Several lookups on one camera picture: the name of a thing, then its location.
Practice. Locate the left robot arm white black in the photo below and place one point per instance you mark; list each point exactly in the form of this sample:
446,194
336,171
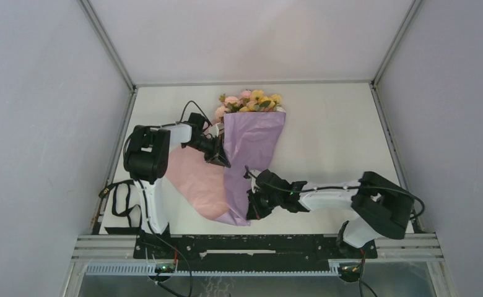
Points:
146,156

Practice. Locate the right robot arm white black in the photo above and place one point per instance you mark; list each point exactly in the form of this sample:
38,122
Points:
383,208

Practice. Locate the pink purple wrapping paper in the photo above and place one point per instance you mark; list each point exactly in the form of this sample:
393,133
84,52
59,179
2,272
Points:
218,193

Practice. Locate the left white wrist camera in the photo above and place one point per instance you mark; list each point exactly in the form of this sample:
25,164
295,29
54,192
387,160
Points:
216,130

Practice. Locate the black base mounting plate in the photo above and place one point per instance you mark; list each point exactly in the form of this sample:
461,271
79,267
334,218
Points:
252,252

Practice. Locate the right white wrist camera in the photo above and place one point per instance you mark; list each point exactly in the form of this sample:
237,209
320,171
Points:
252,175

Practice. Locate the aluminium frame rail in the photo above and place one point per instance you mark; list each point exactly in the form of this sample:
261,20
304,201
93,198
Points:
266,82

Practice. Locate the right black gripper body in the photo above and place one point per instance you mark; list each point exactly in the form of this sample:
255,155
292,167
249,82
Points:
262,204

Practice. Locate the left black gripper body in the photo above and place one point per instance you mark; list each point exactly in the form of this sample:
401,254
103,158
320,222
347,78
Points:
210,147

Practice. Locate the white slotted cable duct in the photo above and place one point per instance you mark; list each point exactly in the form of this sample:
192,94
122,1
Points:
139,269

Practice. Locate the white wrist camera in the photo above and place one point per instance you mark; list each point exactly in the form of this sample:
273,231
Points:
216,130
252,175

